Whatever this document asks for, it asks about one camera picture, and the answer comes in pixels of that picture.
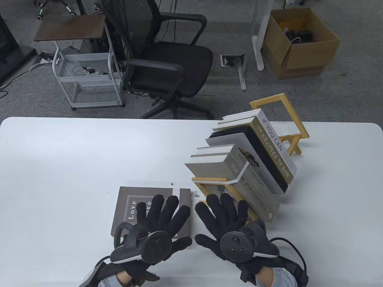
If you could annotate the person's left hand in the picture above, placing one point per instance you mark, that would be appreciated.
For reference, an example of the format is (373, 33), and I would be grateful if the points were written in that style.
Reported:
(167, 215)

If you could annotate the person's right hand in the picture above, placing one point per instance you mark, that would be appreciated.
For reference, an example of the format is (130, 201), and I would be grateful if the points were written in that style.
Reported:
(224, 218)

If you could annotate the thick grey book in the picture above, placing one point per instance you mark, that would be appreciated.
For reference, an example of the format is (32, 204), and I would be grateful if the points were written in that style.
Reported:
(125, 215)

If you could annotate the wooden book rack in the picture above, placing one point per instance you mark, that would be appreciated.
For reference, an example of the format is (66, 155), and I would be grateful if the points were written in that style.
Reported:
(269, 100)

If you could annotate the black right forearm band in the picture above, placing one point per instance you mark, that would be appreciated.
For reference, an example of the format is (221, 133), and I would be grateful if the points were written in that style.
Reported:
(299, 275)

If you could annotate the black left forearm band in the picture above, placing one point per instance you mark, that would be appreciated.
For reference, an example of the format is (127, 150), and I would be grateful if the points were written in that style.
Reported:
(98, 269)

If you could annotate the grey book pictured spine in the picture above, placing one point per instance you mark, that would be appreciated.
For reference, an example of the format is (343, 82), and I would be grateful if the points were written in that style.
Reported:
(252, 173)

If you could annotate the black spine white book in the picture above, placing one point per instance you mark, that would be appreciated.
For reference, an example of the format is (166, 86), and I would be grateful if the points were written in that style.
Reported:
(264, 163)

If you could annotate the gold spine white book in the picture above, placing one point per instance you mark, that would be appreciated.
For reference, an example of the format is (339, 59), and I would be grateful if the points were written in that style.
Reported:
(272, 140)

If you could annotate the black right hand controller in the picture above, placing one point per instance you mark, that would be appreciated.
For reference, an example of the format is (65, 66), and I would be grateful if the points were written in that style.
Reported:
(236, 246)

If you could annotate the black hand controller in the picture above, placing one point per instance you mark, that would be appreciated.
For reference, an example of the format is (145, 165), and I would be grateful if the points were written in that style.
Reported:
(155, 246)
(236, 246)

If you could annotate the black left hand controller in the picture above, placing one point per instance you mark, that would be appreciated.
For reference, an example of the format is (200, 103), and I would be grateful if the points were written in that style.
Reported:
(155, 246)

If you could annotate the grey metal desk foot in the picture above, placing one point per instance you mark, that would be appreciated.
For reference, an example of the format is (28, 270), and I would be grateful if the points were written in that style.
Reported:
(242, 77)

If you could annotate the black mesh office chair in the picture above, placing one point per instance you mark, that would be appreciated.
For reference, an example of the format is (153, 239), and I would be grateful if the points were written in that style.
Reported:
(173, 65)

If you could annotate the metal floor socket box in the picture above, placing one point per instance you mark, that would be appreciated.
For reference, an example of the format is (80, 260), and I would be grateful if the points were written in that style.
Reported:
(232, 60)

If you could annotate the white desk leg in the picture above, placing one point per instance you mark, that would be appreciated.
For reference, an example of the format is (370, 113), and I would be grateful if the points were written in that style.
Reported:
(258, 53)

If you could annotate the brown cardboard box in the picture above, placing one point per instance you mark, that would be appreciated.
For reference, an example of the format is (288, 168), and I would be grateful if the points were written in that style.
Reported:
(308, 56)

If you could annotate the black power adapter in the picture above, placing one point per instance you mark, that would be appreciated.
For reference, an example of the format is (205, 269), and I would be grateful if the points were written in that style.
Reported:
(45, 55)

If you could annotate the white cart wooden top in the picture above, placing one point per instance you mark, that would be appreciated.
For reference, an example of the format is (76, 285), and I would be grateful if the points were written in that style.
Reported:
(68, 27)

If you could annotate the black cabinet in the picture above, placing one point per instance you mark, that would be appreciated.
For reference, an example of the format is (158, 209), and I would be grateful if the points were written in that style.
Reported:
(9, 53)

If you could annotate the office chair wheel base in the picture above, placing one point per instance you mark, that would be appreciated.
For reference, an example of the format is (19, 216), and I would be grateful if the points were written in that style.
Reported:
(39, 14)

